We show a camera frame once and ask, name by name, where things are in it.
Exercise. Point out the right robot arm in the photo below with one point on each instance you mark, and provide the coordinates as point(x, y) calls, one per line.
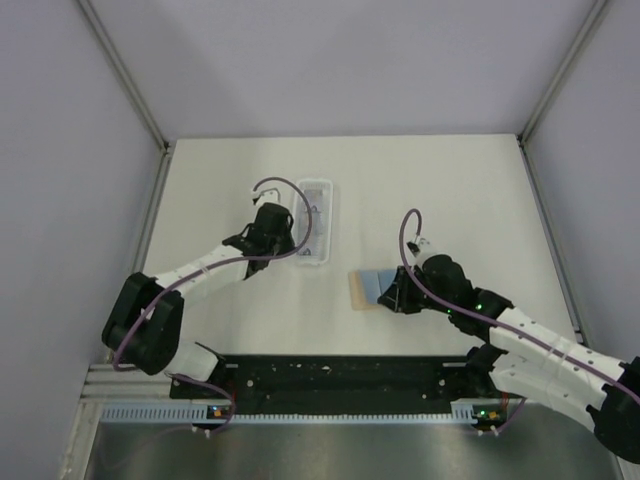
point(523, 357)

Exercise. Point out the beige card holder wallet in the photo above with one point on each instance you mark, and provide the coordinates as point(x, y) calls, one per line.
point(366, 286)

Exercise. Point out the right aluminium frame post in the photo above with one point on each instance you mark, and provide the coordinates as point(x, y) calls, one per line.
point(580, 42)

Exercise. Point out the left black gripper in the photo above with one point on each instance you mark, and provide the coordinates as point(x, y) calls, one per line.
point(289, 244)

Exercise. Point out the left aluminium frame post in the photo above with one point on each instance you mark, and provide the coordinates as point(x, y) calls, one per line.
point(122, 73)

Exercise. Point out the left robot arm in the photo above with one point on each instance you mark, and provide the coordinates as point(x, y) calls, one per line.
point(144, 329)

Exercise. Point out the clear plastic card tray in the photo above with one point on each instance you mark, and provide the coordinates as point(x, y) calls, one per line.
point(315, 232)

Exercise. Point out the aluminium frame post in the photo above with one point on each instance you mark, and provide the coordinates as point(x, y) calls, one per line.
point(580, 42)
point(122, 73)

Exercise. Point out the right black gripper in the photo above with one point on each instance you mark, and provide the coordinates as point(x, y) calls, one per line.
point(397, 296)

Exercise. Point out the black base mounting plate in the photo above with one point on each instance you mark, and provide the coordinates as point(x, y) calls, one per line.
point(359, 385)

